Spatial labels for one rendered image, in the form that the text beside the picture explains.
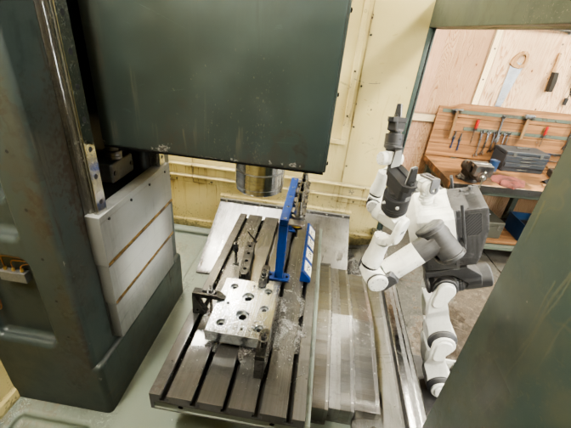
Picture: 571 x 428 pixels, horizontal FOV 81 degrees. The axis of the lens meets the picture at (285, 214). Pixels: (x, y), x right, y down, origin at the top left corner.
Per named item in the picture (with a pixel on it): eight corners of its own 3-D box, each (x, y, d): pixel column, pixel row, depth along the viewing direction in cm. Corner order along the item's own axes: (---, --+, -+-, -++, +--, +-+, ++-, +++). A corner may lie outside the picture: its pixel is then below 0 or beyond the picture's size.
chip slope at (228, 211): (343, 247, 238) (350, 215, 225) (346, 322, 177) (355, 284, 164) (220, 229, 244) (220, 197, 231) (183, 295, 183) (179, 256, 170)
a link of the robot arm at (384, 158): (395, 141, 170) (391, 164, 173) (377, 140, 166) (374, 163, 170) (410, 143, 160) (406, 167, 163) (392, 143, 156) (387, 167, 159)
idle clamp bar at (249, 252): (254, 251, 176) (255, 241, 173) (248, 285, 153) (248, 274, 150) (245, 251, 176) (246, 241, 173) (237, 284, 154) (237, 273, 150)
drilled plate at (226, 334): (279, 294, 145) (279, 285, 142) (267, 350, 120) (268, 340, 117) (227, 285, 146) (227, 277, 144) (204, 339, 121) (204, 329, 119)
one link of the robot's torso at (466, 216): (477, 236, 163) (473, 168, 147) (495, 283, 135) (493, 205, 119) (411, 242, 173) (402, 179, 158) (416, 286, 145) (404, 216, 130)
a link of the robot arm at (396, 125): (413, 118, 162) (408, 143, 166) (394, 117, 169) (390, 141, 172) (399, 116, 154) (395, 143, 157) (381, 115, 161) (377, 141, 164)
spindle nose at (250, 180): (245, 174, 121) (245, 141, 115) (288, 182, 118) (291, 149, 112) (227, 192, 107) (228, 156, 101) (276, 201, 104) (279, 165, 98)
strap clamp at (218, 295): (226, 312, 139) (226, 284, 131) (224, 318, 136) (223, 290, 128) (195, 306, 140) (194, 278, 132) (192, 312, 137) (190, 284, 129)
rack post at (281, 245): (289, 275, 162) (296, 222, 148) (288, 282, 158) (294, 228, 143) (268, 272, 163) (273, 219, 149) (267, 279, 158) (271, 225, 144)
